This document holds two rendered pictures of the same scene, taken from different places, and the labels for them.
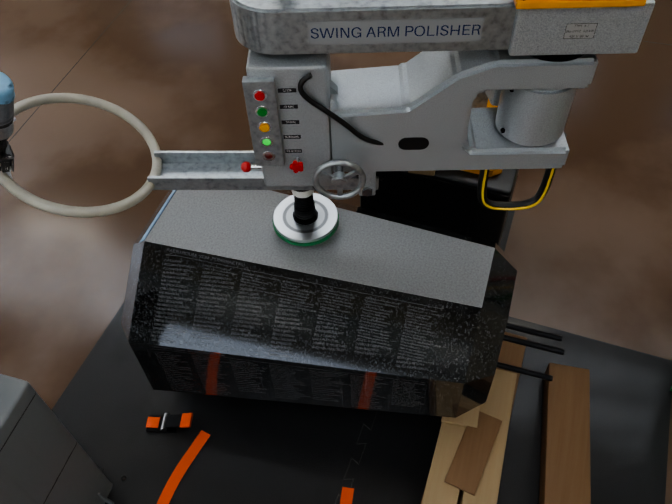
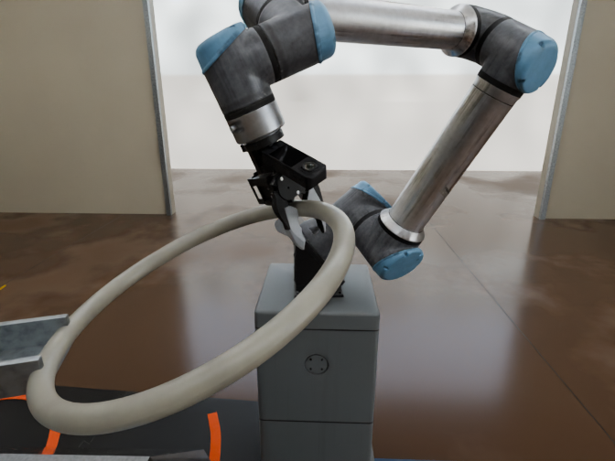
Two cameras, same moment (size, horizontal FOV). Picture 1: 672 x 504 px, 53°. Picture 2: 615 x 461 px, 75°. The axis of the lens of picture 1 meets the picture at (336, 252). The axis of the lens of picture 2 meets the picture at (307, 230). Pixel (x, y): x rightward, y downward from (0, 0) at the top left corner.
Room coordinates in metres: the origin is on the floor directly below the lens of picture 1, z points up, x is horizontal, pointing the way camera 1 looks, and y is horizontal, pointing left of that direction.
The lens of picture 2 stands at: (2.08, 0.76, 1.49)
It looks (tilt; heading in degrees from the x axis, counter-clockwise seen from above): 18 degrees down; 164
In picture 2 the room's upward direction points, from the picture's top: straight up
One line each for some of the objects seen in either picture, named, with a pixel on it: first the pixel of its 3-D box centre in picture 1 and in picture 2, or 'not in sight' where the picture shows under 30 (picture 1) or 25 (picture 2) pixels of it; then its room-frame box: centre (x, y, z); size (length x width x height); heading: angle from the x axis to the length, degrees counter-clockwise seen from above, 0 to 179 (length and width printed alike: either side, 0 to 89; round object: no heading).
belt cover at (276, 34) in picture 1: (429, 10); not in sight; (1.46, -0.26, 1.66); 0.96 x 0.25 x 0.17; 88
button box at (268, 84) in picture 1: (264, 123); not in sight; (1.37, 0.17, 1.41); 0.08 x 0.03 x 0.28; 88
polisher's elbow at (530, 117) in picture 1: (535, 98); not in sight; (1.45, -0.56, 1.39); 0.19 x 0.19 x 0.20
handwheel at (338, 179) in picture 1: (339, 171); not in sight; (1.35, -0.02, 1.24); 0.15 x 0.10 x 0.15; 88
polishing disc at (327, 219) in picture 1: (305, 216); not in sight; (1.48, 0.09, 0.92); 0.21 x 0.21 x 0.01
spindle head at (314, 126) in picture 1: (323, 109); not in sight; (1.48, 0.01, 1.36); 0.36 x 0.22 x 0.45; 88
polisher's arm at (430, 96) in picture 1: (436, 115); not in sight; (1.45, -0.30, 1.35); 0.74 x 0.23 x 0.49; 88
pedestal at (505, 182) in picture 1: (443, 189); not in sight; (2.10, -0.50, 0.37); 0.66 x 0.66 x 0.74; 68
